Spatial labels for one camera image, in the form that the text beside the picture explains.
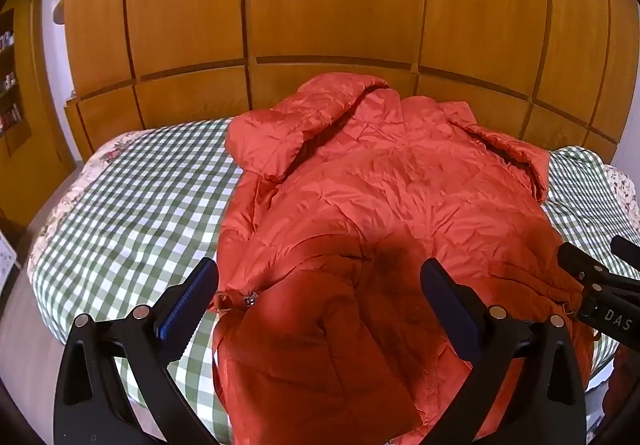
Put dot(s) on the green checked blanket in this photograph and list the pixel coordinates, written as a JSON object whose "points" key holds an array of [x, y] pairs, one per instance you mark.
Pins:
{"points": [[140, 205]]}

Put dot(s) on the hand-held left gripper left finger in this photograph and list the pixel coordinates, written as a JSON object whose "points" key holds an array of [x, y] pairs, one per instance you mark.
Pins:
{"points": [[187, 305]]}

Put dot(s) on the orange puffer jacket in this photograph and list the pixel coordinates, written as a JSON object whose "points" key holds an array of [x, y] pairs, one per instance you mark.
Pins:
{"points": [[375, 185]]}

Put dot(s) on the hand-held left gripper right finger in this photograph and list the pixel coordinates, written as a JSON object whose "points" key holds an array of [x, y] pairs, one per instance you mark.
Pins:
{"points": [[450, 315]]}

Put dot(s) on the wooden shelf cabinet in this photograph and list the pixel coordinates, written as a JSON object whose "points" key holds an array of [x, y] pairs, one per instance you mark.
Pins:
{"points": [[32, 75]]}

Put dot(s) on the person's right hand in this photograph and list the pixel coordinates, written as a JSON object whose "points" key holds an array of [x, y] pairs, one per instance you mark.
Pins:
{"points": [[625, 375]]}

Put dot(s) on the wooden wall shelf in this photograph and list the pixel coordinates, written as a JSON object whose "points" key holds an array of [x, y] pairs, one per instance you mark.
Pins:
{"points": [[7, 80]]}

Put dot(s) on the wooden wardrobe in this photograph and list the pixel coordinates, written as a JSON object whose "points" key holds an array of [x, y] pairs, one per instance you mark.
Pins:
{"points": [[340, 0]]}

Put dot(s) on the white board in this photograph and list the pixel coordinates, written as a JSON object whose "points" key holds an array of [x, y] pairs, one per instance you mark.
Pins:
{"points": [[7, 257]]}

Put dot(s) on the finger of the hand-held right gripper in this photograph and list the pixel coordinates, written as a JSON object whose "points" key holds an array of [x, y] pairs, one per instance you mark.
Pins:
{"points": [[582, 267], [627, 250]]}

